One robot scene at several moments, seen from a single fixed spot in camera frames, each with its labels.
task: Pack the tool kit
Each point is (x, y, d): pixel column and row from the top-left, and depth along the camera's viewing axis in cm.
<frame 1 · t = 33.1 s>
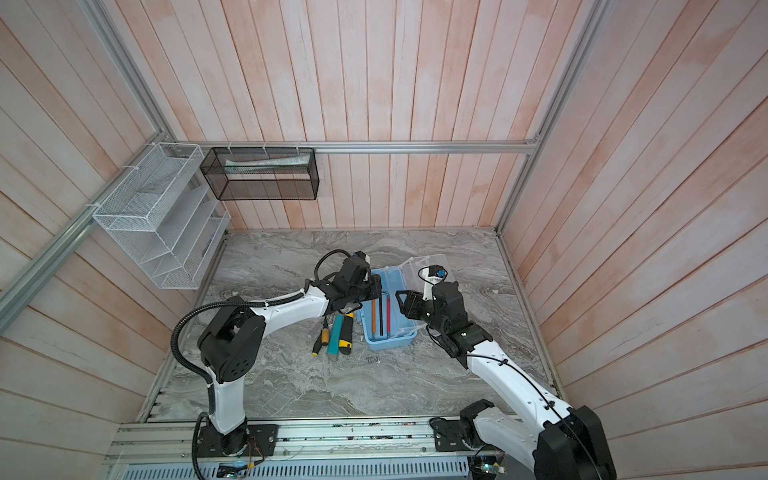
left hand: (382, 291, 91), fingers closed
right hand: (401, 293, 81), fingers open
blue plastic tool box: (383, 323, 92), point 4 cm above the table
black yellow screwdriver: (322, 340, 89), point 3 cm above the table
teal utility knife: (336, 335, 92), point 2 cm above the table
black yellow utility knife: (345, 342, 91), point 2 cm above the table

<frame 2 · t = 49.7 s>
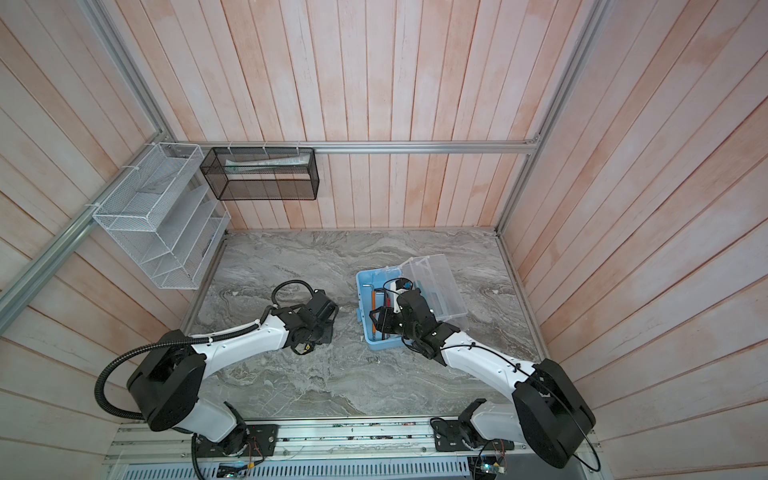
left hand: (323, 335, 88), fingers closed
right hand: (373, 314, 84), fingers open
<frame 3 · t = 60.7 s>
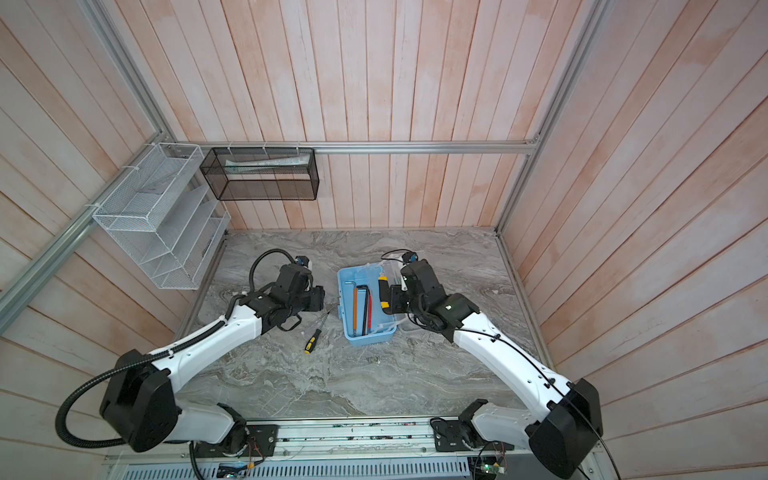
left hand: (315, 297, 86), fingers open
right hand: (390, 292, 79), fingers open
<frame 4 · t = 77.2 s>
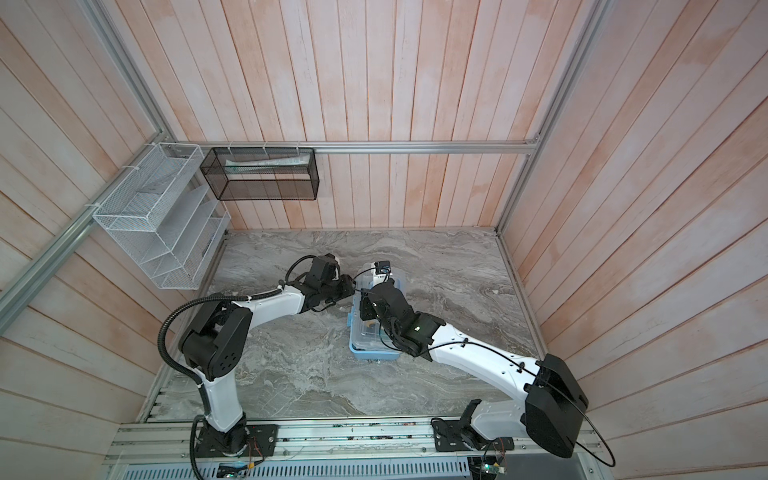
left hand: (356, 290, 95), fingers open
right hand: (363, 290, 79), fingers open
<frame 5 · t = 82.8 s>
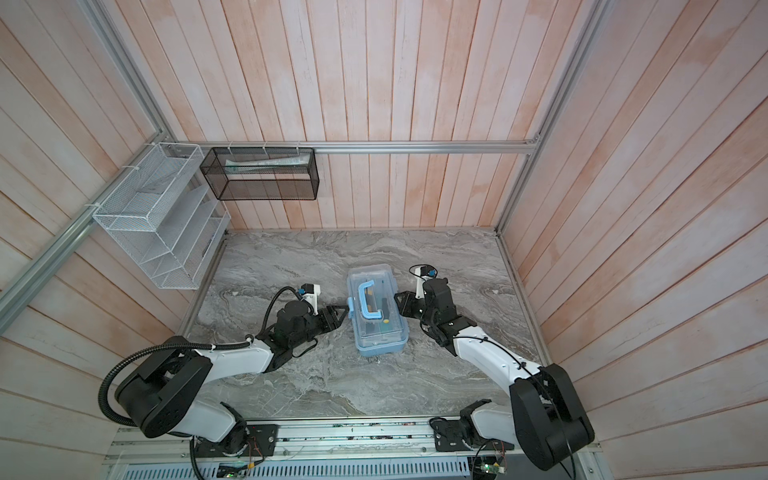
left hand: (345, 315, 87), fingers open
right hand: (396, 295, 86), fingers open
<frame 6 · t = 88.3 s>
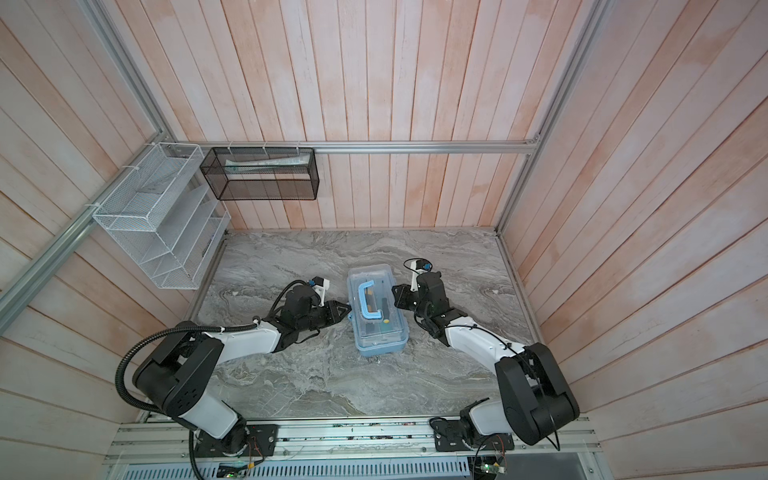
left hand: (349, 314, 89), fingers open
right hand: (392, 288, 88), fingers closed
